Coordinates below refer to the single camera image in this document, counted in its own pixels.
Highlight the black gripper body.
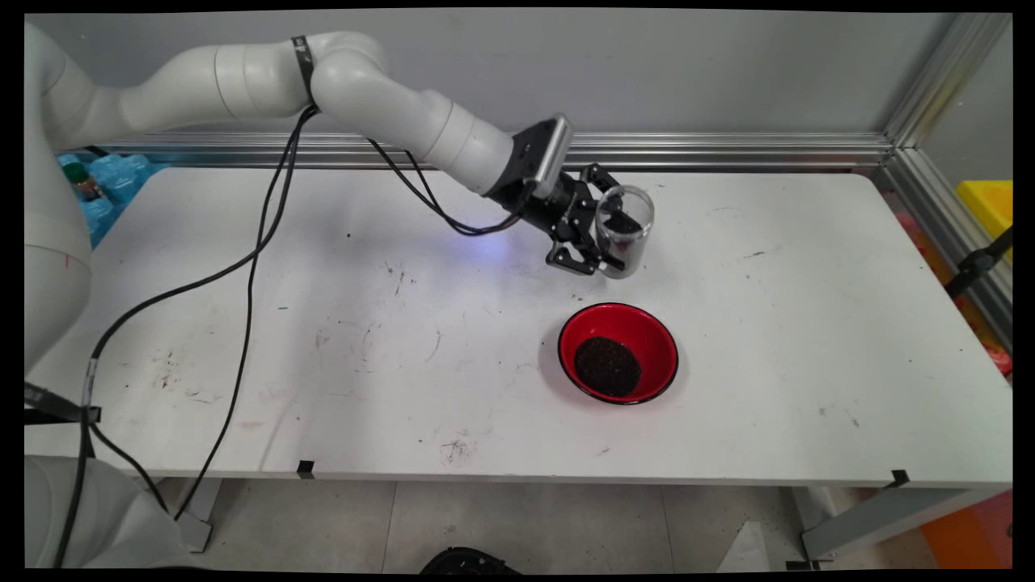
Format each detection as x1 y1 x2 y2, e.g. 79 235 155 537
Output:
519 172 597 242

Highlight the yellow plastic bin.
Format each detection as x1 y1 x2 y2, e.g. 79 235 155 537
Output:
957 179 1013 261

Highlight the pile of black seeds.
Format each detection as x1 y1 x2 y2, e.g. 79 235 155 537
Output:
602 209 644 253
573 336 643 399

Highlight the aluminium frame post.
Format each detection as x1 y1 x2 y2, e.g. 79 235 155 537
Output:
885 12 1012 150

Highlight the black flat strap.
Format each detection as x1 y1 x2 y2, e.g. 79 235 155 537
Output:
24 382 103 426

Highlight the green capped bottle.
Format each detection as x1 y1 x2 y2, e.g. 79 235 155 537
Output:
63 162 106 203

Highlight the white table leg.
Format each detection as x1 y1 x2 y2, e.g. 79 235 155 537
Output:
780 485 1012 567
158 477 223 555

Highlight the blue plastic bag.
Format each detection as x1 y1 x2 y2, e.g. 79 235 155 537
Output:
58 154 167 247

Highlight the orange box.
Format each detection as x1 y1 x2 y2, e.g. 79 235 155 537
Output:
922 489 1013 569

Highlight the velcro cable strap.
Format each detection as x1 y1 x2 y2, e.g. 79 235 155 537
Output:
291 35 319 111

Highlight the thick black cable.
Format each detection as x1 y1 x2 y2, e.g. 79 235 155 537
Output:
53 105 530 567

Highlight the aluminium frame rail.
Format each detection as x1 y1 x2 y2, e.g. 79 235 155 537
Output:
881 145 1013 352
61 132 894 172

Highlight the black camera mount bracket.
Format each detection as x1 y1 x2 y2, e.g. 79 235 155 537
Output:
503 121 555 195

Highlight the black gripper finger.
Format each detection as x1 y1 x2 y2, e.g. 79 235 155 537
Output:
578 163 623 205
546 233 627 277

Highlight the red bowl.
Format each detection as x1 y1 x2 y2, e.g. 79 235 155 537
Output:
556 302 680 406

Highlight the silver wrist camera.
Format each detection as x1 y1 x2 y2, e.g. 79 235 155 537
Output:
530 116 574 201

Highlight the black round floor object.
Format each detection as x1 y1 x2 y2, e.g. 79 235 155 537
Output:
420 547 520 575

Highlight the clear plastic jar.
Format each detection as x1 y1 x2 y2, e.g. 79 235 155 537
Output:
595 183 655 280

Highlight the thin black cable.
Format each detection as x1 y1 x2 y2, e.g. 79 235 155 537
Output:
85 105 530 522

